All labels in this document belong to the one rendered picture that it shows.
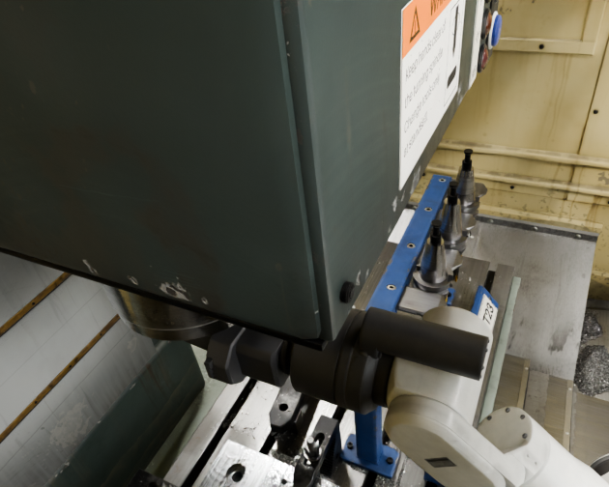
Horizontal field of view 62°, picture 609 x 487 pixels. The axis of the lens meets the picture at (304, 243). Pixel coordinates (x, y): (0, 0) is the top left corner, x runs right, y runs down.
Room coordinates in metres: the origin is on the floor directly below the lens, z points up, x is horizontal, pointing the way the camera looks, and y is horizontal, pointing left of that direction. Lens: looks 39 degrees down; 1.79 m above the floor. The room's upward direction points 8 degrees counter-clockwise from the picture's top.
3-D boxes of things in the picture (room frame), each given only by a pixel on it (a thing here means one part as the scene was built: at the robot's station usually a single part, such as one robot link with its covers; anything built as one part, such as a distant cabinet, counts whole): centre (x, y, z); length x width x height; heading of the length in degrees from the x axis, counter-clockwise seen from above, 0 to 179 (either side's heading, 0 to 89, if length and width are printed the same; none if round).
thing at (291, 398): (0.64, 0.04, 0.93); 0.26 x 0.05 x 0.06; 155
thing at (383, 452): (0.47, -0.07, 1.05); 0.10 x 0.05 x 0.30; 60
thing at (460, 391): (0.27, -0.08, 1.43); 0.11 x 0.11 x 0.11; 60
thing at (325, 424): (0.44, 0.03, 0.97); 0.13 x 0.03 x 0.15; 150
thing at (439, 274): (0.59, -0.20, 1.26); 0.04 x 0.04 x 0.07
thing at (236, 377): (0.32, 0.02, 1.42); 0.13 x 0.12 x 0.10; 150
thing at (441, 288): (0.59, -0.20, 1.21); 0.06 x 0.06 x 0.03
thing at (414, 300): (0.54, -0.17, 1.21); 0.07 x 0.05 x 0.01; 60
